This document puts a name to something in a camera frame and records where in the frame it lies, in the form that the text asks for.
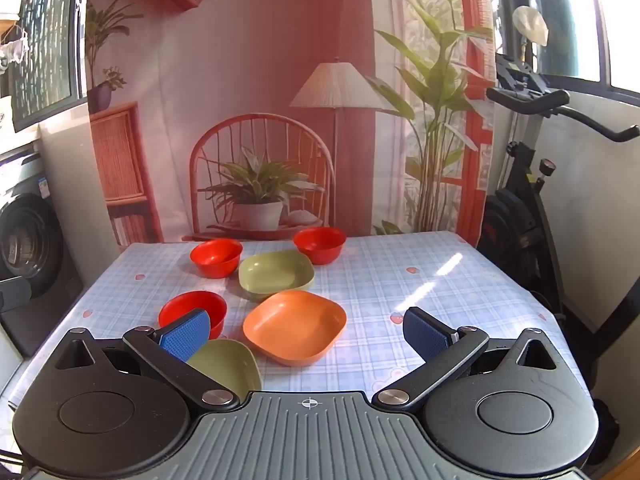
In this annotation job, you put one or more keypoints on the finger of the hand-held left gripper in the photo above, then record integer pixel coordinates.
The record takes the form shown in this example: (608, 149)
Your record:
(14, 292)

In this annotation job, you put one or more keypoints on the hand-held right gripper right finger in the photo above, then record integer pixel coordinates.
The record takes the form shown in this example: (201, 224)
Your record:
(427, 332)

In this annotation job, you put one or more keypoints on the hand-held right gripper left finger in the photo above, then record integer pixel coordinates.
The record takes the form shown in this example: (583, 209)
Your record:
(186, 335)

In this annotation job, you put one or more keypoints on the red bowl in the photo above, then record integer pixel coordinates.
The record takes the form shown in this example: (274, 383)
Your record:
(216, 256)
(320, 242)
(182, 307)

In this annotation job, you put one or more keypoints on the green plate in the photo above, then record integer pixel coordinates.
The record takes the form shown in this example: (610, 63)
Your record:
(275, 272)
(227, 367)

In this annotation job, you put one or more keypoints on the orange plate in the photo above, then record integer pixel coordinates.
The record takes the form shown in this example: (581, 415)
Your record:
(295, 325)

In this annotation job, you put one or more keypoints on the grey washing machine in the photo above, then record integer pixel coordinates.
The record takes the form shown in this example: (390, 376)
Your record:
(35, 240)

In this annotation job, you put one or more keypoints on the checked tablecloth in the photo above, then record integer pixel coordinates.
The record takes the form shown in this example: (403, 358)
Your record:
(380, 280)

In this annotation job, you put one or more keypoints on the black exercise bike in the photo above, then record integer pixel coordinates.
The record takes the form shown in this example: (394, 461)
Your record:
(530, 210)

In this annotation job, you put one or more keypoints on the hanging laundry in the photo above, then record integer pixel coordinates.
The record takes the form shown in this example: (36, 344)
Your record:
(12, 52)

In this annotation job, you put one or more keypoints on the window with metal grille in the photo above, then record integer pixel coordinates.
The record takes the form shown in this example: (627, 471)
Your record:
(45, 35)

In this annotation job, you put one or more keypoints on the printed backdrop cloth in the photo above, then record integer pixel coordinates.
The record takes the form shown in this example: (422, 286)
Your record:
(280, 60)

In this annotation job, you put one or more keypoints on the window with dark frame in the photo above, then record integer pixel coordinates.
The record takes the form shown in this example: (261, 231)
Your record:
(575, 15)

